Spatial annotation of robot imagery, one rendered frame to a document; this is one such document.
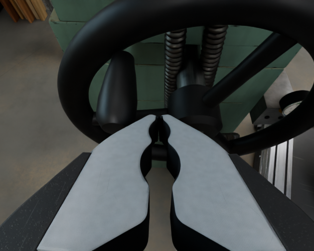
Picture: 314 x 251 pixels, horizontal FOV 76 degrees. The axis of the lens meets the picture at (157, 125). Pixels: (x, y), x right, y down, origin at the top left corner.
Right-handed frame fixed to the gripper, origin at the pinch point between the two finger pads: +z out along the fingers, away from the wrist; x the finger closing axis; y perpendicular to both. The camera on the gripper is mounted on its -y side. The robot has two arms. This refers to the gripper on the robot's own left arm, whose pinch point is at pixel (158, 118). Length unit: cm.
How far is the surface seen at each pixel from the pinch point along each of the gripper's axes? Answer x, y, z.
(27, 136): -69, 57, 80
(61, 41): -17.0, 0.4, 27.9
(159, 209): 3, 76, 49
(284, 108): 27.0, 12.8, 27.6
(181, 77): 2.9, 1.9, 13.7
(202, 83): 5.3, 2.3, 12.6
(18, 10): -103, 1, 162
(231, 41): 8.7, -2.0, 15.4
